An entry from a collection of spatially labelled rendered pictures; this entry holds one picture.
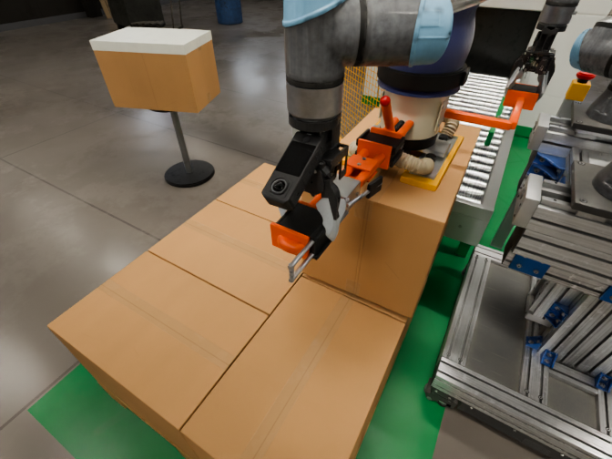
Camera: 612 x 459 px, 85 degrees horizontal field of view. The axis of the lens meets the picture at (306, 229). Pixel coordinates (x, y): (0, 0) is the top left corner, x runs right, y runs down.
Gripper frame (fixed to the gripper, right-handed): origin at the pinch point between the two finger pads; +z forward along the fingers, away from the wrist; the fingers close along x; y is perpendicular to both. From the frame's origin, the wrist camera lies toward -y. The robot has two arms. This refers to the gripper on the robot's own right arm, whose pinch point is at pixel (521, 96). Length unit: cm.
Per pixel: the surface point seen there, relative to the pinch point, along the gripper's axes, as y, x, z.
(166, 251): 76, -99, 57
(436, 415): 54, 17, 111
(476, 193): -31, 0, 56
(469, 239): -9, 4, 67
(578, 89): -65, 22, 12
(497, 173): -46, 5, 51
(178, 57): -17, -178, 16
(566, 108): -65, 21, 21
